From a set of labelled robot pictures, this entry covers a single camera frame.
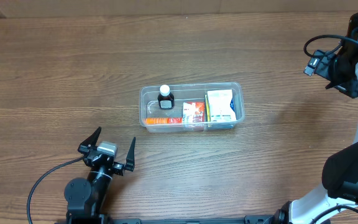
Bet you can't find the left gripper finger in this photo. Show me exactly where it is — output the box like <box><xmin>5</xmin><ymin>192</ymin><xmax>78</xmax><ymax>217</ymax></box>
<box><xmin>126</xmin><ymin>137</ymin><xmax>136</xmax><ymax>166</ymax></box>
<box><xmin>79</xmin><ymin>126</ymin><xmax>102</xmax><ymax>148</ymax></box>

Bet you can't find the orange effervescent tablet tube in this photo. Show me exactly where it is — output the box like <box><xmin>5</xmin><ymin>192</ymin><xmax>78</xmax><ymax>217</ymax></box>
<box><xmin>144</xmin><ymin>118</ymin><xmax>182</xmax><ymax>125</ymax></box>

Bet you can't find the dark syrup bottle white cap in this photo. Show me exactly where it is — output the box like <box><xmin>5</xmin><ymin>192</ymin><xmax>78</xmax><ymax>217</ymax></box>
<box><xmin>157</xmin><ymin>85</ymin><xmax>175</xmax><ymax>110</ymax></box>

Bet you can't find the red white medicine box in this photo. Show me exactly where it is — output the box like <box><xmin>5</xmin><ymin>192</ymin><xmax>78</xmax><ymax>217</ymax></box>
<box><xmin>182</xmin><ymin>101</ymin><xmax>205</xmax><ymax>130</ymax></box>

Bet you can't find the blue lozenge box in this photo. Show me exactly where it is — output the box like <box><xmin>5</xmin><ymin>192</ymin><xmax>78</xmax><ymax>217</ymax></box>
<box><xmin>206</xmin><ymin>93</ymin><xmax>237</xmax><ymax>123</ymax></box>

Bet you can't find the white plaster box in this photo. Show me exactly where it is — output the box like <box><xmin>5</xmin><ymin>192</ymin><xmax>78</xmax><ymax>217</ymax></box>
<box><xmin>207</xmin><ymin>90</ymin><xmax>236</xmax><ymax>122</ymax></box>

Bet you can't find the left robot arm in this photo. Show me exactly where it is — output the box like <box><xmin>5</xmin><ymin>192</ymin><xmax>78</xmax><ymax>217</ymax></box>
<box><xmin>64</xmin><ymin>127</ymin><xmax>136</xmax><ymax>224</ymax></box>

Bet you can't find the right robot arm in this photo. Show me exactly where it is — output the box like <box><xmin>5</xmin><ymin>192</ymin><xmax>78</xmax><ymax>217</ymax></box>
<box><xmin>258</xmin><ymin>12</ymin><xmax>358</xmax><ymax>223</ymax></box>

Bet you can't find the clear plastic container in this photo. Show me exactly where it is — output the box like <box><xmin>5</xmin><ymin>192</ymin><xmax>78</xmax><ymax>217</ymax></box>
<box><xmin>139</xmin><ymin>82</ymin><xmax>246</xmax><ymax>133</ymax></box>

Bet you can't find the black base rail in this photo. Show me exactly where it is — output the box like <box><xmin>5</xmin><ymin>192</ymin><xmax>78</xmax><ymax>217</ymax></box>
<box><xmin>109</xmin><ymin>215</ymin><xmax>273</xmax><ymax>224</ymax></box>

